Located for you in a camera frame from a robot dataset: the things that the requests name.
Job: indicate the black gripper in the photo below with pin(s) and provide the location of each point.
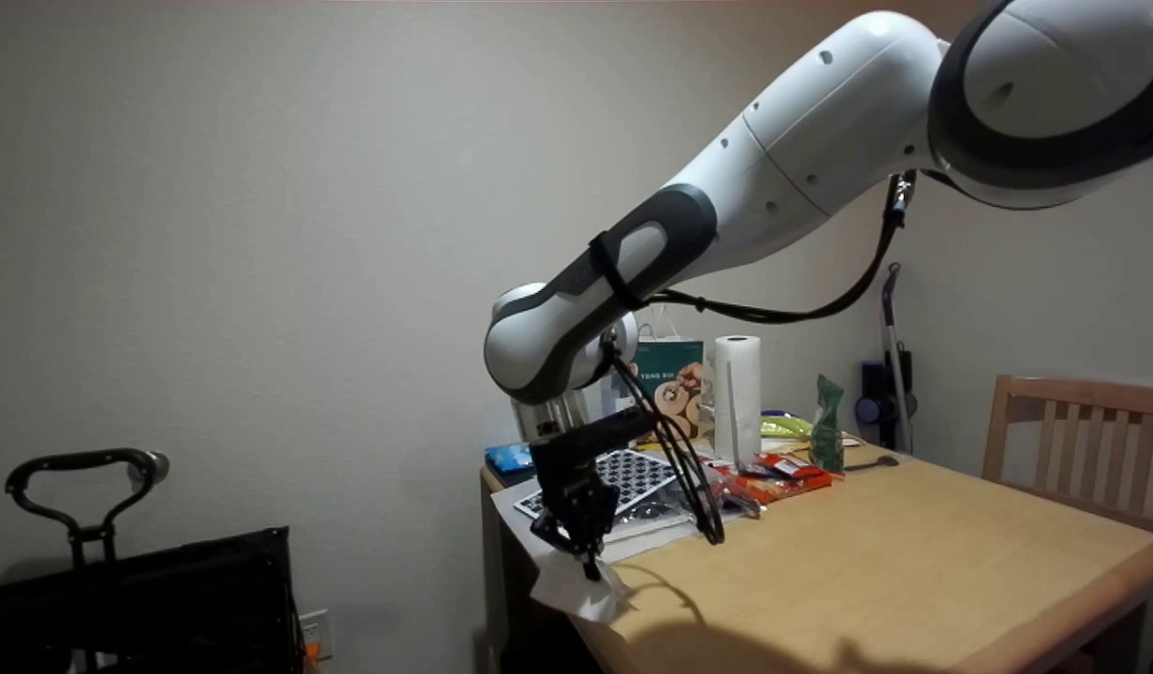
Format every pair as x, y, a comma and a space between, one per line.
568, 485

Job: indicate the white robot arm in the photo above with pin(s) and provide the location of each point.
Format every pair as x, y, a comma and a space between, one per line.
1031, 107

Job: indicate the checkerboard calibration board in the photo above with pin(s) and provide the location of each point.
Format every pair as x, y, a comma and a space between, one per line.
644, 494

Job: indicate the blue snack packet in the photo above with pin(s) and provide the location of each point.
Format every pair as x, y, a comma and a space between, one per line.
509, 460

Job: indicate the teal cookie box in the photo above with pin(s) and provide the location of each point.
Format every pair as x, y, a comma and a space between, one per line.
670, 374

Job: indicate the red snack packets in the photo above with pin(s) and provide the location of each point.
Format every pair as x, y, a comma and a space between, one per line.
760, 485

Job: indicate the yellow packet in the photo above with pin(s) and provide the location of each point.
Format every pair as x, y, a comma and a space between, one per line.
782, 429

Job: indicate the white paper towel roll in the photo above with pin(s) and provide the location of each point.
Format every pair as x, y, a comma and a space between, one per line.
736, 365

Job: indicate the dark green patterned bag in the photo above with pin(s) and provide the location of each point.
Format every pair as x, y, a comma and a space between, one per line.
826, 426

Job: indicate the upright vacuum cleaner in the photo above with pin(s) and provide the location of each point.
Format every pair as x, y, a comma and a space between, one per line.
886, 401

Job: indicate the wooden chair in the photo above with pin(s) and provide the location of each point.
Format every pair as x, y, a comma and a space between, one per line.
1077, 439

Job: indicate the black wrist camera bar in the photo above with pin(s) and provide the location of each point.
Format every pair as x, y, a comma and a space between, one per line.
612, 434

